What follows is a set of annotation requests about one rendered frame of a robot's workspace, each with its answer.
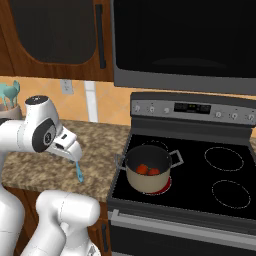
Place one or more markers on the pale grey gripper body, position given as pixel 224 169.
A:
pixel 75 151

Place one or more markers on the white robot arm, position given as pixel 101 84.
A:
pixel 40 213

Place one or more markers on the light blue spatula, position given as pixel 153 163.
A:
pixel 79 171

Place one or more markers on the red tomato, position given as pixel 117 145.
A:
pixel 142 169

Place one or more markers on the beige cooking pot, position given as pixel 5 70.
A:
pixel 148 181

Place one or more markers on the red bell pepper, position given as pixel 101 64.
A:
pixel 153 172

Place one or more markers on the brown base cupboard door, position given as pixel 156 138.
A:
pixel 104 213

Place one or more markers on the beige utensil jar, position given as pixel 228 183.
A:
pixel 11 112

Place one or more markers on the grey stove knob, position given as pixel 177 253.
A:
pixel 151 109
pixel 166 110
pixel 250 117
pixel 234 116
pixel 218 114
pixel 136 108

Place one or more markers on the teal kitchen utensil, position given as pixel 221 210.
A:
pixel 4 95
pixel 15 91

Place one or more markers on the brown glass cupboard door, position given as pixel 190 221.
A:
pixel 50 33

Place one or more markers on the black and grey stove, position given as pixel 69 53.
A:
pixel 200 200

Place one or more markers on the black microwave oven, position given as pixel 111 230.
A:
pixel 186 43

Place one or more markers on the white upright wall strip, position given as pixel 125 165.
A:
pixel 91 101

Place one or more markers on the white wall socket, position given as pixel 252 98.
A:
pixel 67 86

